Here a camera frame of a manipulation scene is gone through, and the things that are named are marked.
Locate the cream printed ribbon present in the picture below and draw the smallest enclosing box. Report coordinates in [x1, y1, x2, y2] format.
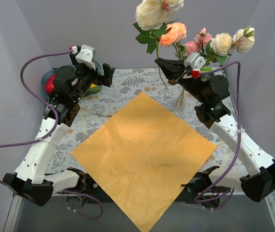
[77, 107, 115, 136]

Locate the green leafy stem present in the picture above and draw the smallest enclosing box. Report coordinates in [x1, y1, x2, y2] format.
[133, 0, 185, 90]

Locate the orange wrapping paper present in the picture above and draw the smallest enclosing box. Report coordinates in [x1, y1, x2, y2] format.
[72, 93, 216, 232]

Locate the white rose stem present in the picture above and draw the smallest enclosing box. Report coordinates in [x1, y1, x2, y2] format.
[202, 26, 255, 67]

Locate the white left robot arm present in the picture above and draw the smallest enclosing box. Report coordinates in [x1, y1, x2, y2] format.
[3, 63, 115, 206]

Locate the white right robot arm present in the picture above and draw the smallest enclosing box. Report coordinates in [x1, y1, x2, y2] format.
[155, 53, 275, 207]

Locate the clear glass vase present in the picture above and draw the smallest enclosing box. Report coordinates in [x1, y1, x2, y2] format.
[173, 88, 186, 112]

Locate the teal plastic fruit bowl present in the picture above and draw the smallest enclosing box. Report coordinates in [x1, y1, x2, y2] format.
[41, 61, 103, 101]

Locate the floral patterned table mat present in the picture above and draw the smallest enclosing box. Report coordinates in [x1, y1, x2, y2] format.
[46, 68, 234, 174]

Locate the black green product box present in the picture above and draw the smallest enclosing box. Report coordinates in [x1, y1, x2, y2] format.
[200, 67, 214, 80]

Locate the red apple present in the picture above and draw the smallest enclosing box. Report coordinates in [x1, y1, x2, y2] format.
[45, 74, 55, 95]

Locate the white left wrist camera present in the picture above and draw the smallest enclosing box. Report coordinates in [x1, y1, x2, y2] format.
[70, 44, 97, 70]

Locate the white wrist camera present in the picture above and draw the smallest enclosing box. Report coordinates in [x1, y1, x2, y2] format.
[70, 44, 97, 70]
[183, 52, 206, 78]

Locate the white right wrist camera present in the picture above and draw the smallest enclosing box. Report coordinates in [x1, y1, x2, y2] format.
[183, 52, 206, 78]

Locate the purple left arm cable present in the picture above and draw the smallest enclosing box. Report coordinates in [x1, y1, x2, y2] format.
[0, 47, 104, 220]

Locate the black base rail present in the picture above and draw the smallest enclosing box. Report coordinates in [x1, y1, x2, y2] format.
[14, 169, 275, 203]

